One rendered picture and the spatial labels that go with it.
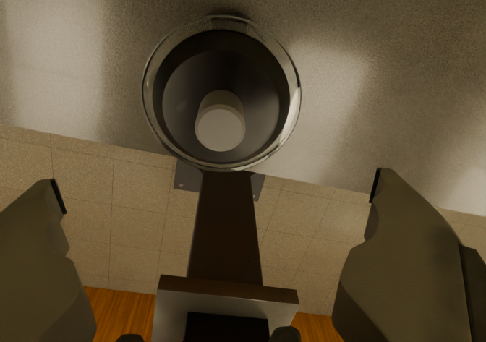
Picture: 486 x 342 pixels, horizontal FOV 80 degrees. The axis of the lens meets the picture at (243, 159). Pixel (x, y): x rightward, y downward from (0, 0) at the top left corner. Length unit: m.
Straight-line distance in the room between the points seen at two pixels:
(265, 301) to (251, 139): 0.56
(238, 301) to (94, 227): 1.39
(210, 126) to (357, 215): 1.79
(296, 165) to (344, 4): 0.24
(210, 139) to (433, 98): 0.42
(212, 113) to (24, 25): 0.37
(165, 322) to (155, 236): 1.16
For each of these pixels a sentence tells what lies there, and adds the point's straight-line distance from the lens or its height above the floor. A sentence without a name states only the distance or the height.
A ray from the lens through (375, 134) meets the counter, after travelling 0.51.
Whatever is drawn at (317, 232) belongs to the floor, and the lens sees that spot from 1.93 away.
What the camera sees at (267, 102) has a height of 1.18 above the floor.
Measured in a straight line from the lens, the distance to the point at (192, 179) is 1.61.
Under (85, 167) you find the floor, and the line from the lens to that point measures 1.74.
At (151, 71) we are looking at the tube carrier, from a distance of 0.20.
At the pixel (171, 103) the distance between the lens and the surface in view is 0.19.
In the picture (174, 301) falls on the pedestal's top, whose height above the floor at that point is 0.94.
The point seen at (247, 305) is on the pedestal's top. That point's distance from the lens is 0.73.
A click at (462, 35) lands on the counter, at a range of 0.52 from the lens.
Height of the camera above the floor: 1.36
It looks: 61 degrees down
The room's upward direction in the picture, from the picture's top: 175 degrees clockwise
